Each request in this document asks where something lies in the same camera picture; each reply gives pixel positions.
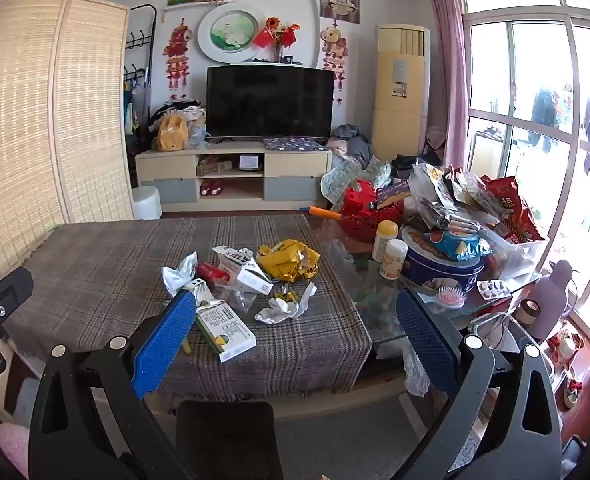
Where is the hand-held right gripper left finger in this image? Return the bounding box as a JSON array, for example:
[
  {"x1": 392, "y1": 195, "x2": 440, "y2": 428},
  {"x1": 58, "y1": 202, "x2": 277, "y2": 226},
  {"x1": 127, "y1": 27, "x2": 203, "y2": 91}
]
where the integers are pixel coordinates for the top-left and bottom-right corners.
[{"x1": 27, "y1": 289, "x2": 198, "y2": 480}]

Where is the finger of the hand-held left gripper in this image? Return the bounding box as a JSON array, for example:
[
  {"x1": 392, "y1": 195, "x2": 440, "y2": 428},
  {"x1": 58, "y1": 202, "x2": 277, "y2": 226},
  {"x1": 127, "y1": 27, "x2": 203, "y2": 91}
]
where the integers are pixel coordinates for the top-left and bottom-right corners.
[{"x1": 0, "y1": 266, "x2": 34, "y2": 322}]

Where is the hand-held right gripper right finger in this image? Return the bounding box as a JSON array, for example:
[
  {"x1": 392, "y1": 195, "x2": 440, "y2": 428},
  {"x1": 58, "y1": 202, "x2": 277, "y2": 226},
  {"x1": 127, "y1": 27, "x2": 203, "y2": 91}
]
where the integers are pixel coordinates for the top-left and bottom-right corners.
[{"x1": 390, "y1": 289, "x2": 563, "y2": 480}]

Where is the red packet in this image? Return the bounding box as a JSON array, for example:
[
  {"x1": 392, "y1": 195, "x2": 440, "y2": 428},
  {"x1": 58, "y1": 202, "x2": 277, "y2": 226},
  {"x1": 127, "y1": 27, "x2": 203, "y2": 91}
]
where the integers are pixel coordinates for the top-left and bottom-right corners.
[{"x1": 195, "y1": 261, "x2": 230, "y2": 286}]

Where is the white printed carton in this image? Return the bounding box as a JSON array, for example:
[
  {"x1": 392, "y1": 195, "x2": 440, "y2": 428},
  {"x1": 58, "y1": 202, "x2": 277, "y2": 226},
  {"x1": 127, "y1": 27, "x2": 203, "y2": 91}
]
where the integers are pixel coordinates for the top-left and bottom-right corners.
[{"x1": 212, "y1": 245, "x2": 274, "y2": 296}]

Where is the pink hairbrush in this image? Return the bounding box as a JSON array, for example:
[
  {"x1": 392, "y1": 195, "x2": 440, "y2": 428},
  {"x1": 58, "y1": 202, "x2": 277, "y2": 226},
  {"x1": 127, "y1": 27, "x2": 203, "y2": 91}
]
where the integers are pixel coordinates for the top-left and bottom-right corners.
[{"x1": 422, "y1": 280, "x2": 468, "y2": 308}]

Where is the green white medicine box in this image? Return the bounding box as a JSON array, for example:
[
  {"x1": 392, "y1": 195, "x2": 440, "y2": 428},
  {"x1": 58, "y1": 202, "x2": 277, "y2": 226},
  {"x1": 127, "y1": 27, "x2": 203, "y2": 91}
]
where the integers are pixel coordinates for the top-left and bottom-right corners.
[{"x1": 195, "y1": 300, "x2": 256, "y2": 363}]

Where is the clear printed plastic bag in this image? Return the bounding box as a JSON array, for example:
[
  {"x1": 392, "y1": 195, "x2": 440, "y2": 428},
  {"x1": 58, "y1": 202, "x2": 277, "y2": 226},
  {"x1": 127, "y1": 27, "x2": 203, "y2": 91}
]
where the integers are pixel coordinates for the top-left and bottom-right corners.
[{"x1": 325, "y1": 240, "x2": 400, "y2": 356}]

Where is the blue round cookie tin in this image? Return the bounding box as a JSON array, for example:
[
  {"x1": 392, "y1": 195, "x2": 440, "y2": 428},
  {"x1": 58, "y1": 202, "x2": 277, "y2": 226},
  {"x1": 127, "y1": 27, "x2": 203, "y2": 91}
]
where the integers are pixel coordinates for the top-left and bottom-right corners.
[{"x1": 399, "y1": 225, "x2": 486, "y2": 301}]

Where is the small clear plastic bag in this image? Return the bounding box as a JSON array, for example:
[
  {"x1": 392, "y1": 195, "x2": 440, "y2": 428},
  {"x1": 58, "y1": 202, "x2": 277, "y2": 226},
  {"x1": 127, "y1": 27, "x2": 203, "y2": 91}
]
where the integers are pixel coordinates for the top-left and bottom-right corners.
[{"x1": 214, "y1": 282, "x2": 260, "y2": 317}]

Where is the pill blister pack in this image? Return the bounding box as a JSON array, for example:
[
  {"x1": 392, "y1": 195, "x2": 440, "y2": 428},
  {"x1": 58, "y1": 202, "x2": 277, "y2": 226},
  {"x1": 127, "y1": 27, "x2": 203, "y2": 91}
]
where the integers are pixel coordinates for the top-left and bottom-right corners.
[{"x1": 476, "y1": 280, "x2": 510, "y2": 302}]

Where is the white bottle orange label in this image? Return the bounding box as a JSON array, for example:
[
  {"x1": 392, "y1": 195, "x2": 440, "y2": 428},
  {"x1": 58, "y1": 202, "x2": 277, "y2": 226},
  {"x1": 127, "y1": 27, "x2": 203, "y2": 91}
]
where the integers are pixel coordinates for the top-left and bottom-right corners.
[{"x1": 379, "y1": 239, "x2": 408, "y2": 281}]

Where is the plaid tablecloth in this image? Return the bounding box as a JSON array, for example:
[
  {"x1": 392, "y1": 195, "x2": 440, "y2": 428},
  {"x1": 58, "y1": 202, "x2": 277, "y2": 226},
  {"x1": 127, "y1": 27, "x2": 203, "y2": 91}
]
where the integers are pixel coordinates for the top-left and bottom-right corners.
[{"x1": 2, "y1": 214, "x2": 373, "y2": 403}]

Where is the pink fuzzy clothing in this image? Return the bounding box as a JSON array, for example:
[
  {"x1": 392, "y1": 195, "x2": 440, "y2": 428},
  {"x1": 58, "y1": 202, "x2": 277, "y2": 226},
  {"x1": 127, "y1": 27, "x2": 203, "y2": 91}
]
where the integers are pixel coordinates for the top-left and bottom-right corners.
[{"x1": 0, "y1": 422, "x2": 32, "y2": 480}]

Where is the blue snack bag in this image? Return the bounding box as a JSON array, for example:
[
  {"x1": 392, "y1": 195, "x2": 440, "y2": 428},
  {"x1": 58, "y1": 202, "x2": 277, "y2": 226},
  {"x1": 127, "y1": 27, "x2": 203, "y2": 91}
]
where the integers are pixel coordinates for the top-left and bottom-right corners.
[{"x1": 434, "y1": 230, "x2": 492, "y2": 262}]

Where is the white bottle yellow cap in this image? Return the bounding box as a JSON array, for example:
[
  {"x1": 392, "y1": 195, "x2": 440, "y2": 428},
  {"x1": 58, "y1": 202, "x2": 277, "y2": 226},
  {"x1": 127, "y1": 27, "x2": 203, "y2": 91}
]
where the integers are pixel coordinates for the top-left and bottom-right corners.
[{"x1": 372, "y1": 220, "x2": 399, "y2": 263}]

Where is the black chair back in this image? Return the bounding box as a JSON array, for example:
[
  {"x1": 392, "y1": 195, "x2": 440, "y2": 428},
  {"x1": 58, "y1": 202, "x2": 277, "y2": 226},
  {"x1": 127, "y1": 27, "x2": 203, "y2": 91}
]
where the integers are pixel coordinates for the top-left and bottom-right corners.
[{"x1": 175, "y1": 400, "x2": 284, "y2": 480}]

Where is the white crumpled wrapper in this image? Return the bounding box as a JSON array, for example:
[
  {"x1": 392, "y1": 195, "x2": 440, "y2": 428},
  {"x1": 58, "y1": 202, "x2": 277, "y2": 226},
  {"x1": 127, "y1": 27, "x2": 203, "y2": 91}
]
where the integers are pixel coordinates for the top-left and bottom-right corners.
[{"x1": 255, "y1": 282, "x2": 318, "y2": 325}]

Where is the clear plastic storage box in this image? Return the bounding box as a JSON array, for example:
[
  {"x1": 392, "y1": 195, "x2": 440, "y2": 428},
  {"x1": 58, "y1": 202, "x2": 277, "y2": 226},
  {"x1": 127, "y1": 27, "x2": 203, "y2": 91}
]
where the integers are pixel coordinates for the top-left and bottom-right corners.
[{"x1": 480, "y1": 225, "x2": 548, "y2": 281}]

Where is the purple thermos jug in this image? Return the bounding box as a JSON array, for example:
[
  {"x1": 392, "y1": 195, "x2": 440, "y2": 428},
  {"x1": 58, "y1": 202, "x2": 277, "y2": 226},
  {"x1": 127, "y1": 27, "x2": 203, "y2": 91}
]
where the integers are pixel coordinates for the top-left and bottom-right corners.
[{"x1": 527, "y1": 260, "x2": 576, "y2": 343}]

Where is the red plastic basket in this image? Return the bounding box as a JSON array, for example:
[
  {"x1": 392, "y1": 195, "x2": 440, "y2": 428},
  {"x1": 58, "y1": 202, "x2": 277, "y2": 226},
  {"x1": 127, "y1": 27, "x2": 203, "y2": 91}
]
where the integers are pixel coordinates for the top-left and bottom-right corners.
[{"x1": 336, "y1": 180, "x2": 406, "y2": 243}]

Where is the crumpled yellow foil bag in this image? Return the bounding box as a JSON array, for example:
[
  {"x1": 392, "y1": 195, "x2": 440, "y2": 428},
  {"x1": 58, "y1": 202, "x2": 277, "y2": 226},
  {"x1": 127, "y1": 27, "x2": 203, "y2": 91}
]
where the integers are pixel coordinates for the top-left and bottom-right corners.
[{"x1": 257, "y1": 239, "x2": 322, "y2": 283}]

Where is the pile of snack packets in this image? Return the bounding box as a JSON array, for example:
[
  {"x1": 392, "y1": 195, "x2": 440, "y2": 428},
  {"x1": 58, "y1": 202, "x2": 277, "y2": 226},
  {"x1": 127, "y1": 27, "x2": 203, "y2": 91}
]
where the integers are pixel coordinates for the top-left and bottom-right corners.
[{"x1": 407, "y1": 160, "x2": 500, "y2": 233}]

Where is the dark printed box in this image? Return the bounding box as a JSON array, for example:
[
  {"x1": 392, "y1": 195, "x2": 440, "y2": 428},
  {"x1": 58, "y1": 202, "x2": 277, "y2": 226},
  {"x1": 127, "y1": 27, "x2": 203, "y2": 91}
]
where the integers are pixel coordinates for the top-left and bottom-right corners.
[{"x1": 375, "y1": 180, "x2": 412, "y2": 210}]

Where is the red snack bag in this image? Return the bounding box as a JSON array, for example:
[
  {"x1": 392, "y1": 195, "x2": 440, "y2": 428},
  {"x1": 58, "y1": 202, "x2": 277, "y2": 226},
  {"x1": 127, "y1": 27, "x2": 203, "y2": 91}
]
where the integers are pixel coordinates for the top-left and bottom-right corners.
[{"x1": 482, "y1": 176, "x2": 546, "y2": 245}]

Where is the bamboo folding screen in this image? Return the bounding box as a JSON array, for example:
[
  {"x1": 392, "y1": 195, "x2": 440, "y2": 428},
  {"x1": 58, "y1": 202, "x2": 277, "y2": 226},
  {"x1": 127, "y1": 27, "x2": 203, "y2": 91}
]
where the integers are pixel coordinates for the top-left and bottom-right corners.
[{"x1": 0, "y1": 0, "x2": 136, "y2": 281}]

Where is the brown box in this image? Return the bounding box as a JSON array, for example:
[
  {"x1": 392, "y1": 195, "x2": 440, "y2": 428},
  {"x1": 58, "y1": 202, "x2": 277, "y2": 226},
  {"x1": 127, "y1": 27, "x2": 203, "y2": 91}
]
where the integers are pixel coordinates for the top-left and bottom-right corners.
[{"x1": 196, "y1": 159, "x2": 233, "y2": 177}]

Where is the beige grey TV cabinet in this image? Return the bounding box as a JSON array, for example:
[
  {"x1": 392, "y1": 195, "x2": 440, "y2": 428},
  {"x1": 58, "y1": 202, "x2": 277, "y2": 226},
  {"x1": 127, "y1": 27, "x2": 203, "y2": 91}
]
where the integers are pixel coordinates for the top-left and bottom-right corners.
[{"x1": 135, "y1": 145, "x2": 333, "y2": 213}]

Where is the green patterned plastic bag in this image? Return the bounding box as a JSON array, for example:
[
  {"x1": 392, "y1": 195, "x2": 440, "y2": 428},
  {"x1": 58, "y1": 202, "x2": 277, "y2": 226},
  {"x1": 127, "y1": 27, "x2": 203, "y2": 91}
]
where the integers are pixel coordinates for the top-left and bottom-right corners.
[{"x1": 321, "y1": 157, "x2": 390, "y2": 211}]

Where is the yellow plush toy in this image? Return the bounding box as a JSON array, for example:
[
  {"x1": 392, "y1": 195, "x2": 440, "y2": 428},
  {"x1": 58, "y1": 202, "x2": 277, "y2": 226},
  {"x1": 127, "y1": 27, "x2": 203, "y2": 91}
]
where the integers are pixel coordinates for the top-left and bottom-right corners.
[{"x1": 156, "y1": 114, "x2": 190, "y2": 153}]

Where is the pile of grey clothes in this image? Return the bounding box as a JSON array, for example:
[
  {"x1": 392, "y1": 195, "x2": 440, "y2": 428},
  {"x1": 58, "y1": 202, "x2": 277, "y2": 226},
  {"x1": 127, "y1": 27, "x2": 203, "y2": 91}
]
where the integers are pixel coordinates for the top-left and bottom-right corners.
[{"x1": 331, "y1": 124, "x2": 376, "y2": 171}]

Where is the blue hanging bag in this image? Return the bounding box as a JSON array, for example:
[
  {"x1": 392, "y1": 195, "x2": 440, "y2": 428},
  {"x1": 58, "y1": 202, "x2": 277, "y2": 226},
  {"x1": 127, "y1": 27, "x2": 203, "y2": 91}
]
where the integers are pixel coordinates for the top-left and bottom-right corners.
[{"x1": 123, "y1": 85, "x2": 140, "y2": 136}]

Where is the pile of bags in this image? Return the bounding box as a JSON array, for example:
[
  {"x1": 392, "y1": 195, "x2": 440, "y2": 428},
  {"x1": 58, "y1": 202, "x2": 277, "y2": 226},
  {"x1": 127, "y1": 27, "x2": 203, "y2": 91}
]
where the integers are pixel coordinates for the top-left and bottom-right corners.
[{"x1": 150, "y1": 101, "x2": 208, "y2": 151}]

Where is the dark patterned cushion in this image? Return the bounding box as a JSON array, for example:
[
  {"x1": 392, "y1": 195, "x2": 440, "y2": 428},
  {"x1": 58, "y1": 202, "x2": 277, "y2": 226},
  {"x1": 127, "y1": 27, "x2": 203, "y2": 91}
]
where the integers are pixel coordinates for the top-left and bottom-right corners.
[{"x1": 262, "y1": 137, "x2": 326, "y2": 152}]

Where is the standing beige air conditioner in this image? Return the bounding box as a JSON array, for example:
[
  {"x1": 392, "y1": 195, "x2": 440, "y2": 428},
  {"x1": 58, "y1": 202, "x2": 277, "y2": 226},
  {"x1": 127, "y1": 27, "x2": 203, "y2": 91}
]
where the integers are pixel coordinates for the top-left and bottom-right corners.
[{"x1": 372, "y1": 24, "x2": 432, "y2": 158}]

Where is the black television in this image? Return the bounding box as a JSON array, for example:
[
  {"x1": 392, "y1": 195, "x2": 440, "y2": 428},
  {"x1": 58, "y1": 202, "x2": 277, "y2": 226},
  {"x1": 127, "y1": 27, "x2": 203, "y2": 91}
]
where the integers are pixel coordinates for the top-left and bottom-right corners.
[{"x1": 206, "y1": 64, "x2": 336, "y2": 142}]

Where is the red hanging ornament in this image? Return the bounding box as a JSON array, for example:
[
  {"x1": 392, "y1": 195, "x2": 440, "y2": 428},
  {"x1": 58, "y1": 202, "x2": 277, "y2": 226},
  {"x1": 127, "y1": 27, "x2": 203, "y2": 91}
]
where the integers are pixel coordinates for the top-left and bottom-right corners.
[
  {"x1": 321, "y1": 19, "x2": 350, "y2": 106},
  {"x1": 164, "y1": 19, "x2": 196, "y2": 98}
]

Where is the black coat rack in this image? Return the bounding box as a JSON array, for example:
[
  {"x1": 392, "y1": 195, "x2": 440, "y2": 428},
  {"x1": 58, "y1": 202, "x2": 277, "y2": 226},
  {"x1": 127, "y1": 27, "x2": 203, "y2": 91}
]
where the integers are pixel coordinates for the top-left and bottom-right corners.
[{"x1": 123, "y1": 4, "x2": 158, "y2": 151}]

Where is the large white-framed window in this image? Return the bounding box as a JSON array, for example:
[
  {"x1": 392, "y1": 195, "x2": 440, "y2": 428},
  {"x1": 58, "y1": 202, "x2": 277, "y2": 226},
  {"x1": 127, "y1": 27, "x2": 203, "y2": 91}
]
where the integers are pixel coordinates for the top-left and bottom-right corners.
[{"x1": 460, "y1": 0, "x2": 590, "y2": 341}]

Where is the pink curtain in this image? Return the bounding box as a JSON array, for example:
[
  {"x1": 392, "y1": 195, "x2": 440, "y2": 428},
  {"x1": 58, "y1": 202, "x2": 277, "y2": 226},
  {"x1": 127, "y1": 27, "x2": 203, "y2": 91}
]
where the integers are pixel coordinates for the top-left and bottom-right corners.
[{"x1": 427, "y1": 0, "x2": 470, "y2": 171}]

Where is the vase with flowers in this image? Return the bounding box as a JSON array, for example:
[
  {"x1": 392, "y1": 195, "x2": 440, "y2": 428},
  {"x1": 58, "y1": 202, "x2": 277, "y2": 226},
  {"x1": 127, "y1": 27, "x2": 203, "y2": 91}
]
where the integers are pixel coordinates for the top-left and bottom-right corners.
[{"x1": 253, "y1": 16, "x2": 302, "y2": 63}]

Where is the orange handled tool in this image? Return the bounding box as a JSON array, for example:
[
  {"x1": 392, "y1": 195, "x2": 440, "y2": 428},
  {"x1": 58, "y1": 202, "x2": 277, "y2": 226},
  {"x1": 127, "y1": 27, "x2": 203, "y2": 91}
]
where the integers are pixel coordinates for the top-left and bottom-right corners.
[{"x1": 299, "y1": 205, "x2": 343, "y2": 221}]

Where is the round white wall plaque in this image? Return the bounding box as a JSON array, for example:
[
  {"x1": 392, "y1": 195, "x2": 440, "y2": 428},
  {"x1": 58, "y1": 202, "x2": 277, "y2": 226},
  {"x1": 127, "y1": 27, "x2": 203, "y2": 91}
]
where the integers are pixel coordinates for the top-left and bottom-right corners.
[{"x1": 196, "y1": 2, "x2": 270, "y2": 63}]

